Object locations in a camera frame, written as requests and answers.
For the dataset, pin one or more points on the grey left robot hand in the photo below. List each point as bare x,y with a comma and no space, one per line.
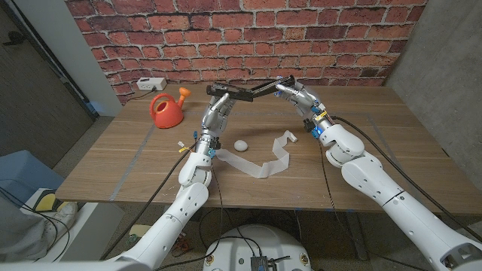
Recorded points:
216,116

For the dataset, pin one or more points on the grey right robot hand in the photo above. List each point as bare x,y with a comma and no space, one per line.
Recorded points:
303,98

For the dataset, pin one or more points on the black stapler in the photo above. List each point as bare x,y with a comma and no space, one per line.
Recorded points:
235,94

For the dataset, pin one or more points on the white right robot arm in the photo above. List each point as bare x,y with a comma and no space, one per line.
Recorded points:
395,195

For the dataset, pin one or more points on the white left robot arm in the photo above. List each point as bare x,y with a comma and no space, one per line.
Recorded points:
177,211

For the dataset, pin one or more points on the white toy egg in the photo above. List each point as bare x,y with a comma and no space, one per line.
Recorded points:
241,145

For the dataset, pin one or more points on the orange toy watering can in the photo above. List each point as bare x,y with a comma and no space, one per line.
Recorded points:
165,114

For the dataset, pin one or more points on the white paper strip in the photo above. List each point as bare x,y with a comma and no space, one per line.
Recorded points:
260,169

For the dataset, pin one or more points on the white power strip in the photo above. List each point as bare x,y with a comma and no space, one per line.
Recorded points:
151,83

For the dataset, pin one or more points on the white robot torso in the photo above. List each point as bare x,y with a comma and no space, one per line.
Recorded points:
233,248

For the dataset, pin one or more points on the yellow paper sheet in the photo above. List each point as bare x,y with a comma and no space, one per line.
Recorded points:
140,230

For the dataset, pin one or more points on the grey metal table leg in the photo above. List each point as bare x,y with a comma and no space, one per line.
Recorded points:
357,237

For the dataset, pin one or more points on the white sneaker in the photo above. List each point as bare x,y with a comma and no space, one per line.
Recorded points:
62,222

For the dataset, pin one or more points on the yellow black foot pedal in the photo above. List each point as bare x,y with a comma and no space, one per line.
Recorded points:
47,203

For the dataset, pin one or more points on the blue plastic bin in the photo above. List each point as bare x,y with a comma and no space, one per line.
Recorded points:
22,177

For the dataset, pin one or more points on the grey trouser leg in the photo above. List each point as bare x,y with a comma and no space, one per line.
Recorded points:
20,231

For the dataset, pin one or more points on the brick wall print backdrop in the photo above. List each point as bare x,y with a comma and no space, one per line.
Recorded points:
244,41

